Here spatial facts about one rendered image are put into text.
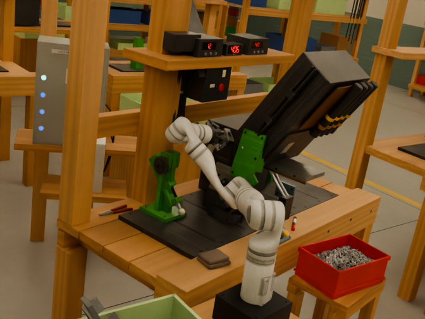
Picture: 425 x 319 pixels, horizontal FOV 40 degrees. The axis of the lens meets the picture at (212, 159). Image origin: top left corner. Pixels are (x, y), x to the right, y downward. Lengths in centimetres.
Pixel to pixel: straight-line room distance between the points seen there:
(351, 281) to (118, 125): 110
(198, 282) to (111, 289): 165
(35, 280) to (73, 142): 160
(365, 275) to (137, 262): 88
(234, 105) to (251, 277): 135
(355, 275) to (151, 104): 105
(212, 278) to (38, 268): 193
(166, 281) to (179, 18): 105
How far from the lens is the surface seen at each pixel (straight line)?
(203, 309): 198
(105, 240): 226
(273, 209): 174
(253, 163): 245
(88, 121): 221
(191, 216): 248
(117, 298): 355
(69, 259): 241
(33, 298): 353
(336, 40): 902
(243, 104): 307
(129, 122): 248
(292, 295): 239
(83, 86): 216
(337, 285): 227
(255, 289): 185
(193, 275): 205
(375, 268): 243
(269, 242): 178
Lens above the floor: 192
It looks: 19 degrees down
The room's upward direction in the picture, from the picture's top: 9 degrees clockwise
